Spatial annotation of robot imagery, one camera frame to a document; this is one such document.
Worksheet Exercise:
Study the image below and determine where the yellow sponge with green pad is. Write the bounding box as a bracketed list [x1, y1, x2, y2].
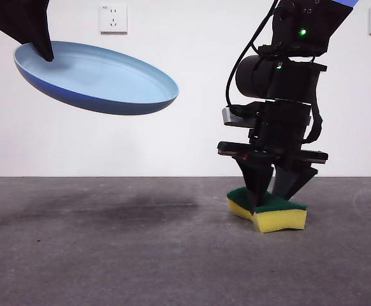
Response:
[226, 187, 308, 234]

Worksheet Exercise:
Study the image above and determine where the blue round plate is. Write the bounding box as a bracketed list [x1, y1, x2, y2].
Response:
[12, 40, 180, 116]

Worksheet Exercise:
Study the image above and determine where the black looped wrist cable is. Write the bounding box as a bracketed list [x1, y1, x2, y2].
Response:
[303, 101, 324, 145]

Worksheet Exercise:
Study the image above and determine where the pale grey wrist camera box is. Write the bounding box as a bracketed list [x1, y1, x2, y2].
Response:
[220, 106, 265, 128]

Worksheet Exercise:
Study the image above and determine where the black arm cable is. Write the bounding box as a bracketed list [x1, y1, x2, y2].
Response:
[225, 0, 280, 113]

